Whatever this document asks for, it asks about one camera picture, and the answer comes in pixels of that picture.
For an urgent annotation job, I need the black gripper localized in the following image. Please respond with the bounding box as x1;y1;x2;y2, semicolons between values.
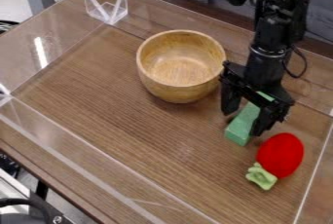
220;61;294;136

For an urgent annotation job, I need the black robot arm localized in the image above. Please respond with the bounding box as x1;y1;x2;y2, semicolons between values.
220;0;310;136

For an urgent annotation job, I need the green rectangular block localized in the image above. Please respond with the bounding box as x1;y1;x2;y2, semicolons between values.
224;102;261;146

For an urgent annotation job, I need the black table leg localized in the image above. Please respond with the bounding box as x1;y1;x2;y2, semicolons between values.
35;181;48;200

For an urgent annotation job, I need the clear acrylic corner bracket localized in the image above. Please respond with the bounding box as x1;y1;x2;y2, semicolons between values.
83;0;129;25

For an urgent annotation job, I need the red plush strawberry toy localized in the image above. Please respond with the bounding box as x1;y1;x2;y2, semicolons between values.
246;132;305;191

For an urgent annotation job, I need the brown wooden bowl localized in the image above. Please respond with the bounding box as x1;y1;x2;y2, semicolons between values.
135;29;226;103

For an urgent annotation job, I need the black cable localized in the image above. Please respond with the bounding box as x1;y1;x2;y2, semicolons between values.
0;194;50;224

